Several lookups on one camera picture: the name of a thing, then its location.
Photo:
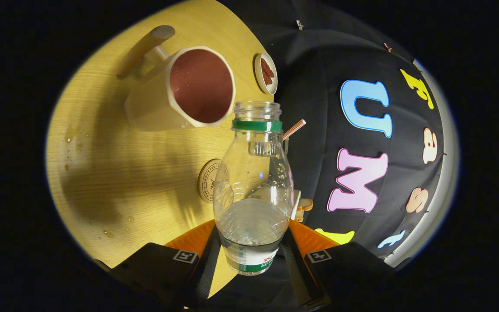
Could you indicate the brown food piece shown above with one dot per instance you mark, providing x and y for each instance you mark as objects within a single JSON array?
[
  {"x": 267, "y": 80},
  {"x": 268, "y": 68}
]

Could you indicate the white clip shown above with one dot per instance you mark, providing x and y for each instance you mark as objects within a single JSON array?
[{"x": 300, "y": 24}]

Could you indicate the clear plastic bottle green label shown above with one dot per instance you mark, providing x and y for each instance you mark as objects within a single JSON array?
[{"x": 254, "y": 208}]

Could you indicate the pink checkered straw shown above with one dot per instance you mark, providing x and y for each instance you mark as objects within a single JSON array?
[{"x": 295, "y": 129}]

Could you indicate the small white plate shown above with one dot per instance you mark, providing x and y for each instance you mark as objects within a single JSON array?
[{"x": 259, "y": 82}]

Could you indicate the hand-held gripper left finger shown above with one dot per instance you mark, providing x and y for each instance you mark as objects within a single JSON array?
[{"x": 208, "y": 264}]

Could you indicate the round wooden coaster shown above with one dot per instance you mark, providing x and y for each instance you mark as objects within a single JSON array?
[{"x": 206, "y": 182}]

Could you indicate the toast slice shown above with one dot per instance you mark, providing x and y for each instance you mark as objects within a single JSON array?
[{"x": 305, "y": 203}]

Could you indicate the wooden table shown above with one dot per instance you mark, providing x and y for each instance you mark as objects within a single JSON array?
[{"x": 137, "y": 173}]

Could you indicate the red clip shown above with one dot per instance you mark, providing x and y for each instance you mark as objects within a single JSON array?
[{"x": 387, "y": 47}]

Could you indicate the white toaster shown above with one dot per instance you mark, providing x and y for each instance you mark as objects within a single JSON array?
[{"x": 296, "y": 206}]

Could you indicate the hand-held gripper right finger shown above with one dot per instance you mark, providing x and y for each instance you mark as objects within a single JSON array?
[{"x": 297, "y": 273}]

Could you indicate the black backdrop cloth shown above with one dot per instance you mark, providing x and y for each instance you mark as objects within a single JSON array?
[{"x": 319, "y": 112}]

